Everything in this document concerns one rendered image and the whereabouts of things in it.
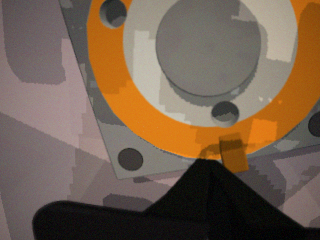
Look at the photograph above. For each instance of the orange round plate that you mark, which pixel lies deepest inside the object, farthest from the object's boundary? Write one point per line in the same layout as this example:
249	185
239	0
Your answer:
276	97

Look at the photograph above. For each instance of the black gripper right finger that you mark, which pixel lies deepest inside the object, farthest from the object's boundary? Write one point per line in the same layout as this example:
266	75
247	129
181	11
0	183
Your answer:
236	212

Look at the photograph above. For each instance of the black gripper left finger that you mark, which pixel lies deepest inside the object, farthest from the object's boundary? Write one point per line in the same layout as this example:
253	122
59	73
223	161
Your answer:
178	215

